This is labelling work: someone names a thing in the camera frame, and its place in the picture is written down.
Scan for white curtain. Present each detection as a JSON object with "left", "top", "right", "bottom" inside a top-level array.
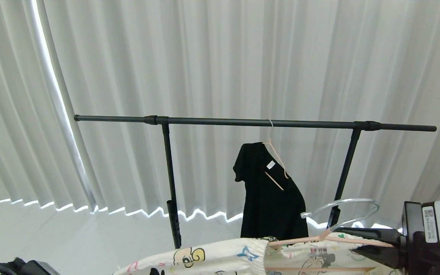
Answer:
[{"left": 0, "top": 0, "right": 440, "bottom": 245}]

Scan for cream printed garment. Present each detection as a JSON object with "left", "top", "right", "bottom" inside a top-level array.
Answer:
[{"left": 113, "top": 233, "right": 406, "bottom": 275}]

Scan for black short-sleeved shirt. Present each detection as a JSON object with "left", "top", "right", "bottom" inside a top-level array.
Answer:
[{"left": 233, "top": 142, "right": 309, "bottom": 241}]

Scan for black clothes rack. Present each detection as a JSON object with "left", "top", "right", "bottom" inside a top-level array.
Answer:
[{"left": 74, "top": 115, "right": 437, "bottom": 249}]

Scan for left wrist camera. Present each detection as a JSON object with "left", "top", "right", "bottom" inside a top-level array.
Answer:
[{"left": 21, "top": 260, "right": 61, "bottom": 275}]

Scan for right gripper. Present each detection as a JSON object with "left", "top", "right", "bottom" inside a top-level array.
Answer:
[{"left": 335, "top": 201, "right": 440, "bottom": 275}]

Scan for pink clothes hanger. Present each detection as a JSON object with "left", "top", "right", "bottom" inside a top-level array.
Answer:
[
  {"left": 262, "top": 120, "right": 289, "bottom": 191},
  {"left": 264, "top": 198, "right": 395, "bottom": 273}
]

